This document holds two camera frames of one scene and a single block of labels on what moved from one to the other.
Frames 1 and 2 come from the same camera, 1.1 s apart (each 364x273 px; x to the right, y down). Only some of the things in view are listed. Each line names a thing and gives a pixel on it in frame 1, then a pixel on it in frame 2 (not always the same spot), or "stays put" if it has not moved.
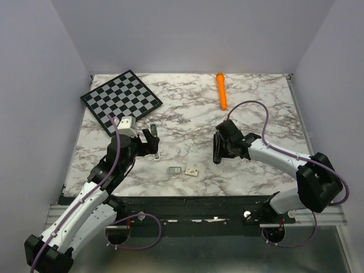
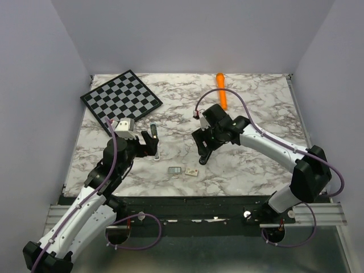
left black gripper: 146,148 stays put
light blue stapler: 154,131 stays put
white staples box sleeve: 191,172 stays put
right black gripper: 219,152 to 199,136
